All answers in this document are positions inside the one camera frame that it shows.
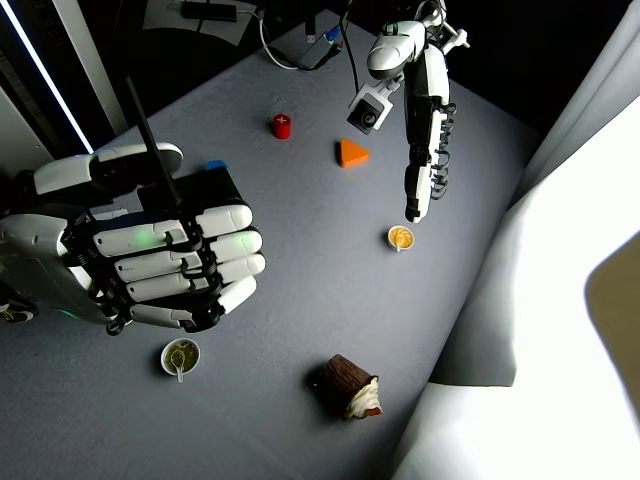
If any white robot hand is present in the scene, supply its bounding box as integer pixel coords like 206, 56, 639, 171
0, 142, 269, 336
367, 20, 457, 224

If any black walkie-talkie with antenna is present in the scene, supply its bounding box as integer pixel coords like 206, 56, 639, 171
124, 74, 250, 221

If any orange triangle block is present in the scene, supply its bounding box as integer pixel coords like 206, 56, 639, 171
334, 138, 371, 169

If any grey usb hub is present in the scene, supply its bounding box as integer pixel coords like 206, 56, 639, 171
298, 34, 344, 70

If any small bowl orange soup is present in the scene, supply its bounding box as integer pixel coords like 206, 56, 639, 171
387, 224, 416, 254

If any small bowl green soup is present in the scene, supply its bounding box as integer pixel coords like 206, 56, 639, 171
160, 337, 201, 384

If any white light strip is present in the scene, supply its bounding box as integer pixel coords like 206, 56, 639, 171
0, 0, 96, 155

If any white curtain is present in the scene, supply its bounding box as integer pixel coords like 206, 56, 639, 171
392, 0, 640, 480

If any white pillar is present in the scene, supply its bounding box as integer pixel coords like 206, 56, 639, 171
49, 0, 130, 137

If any black flat box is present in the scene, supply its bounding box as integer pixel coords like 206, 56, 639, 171
180, 0, 239, 21

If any grey table cloth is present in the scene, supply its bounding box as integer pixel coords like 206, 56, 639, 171
0, 9, 544, 480

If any grey flat board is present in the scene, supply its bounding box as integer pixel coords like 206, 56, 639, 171
142, 0, 256, 49

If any brown toy cupcake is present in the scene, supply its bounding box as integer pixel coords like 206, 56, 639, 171
312, 353, 384, 421

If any beige rounded panel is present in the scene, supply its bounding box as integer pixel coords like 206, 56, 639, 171
583, 233, 640, 437

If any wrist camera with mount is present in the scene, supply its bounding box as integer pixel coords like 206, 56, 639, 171
347, 79, 401, 136

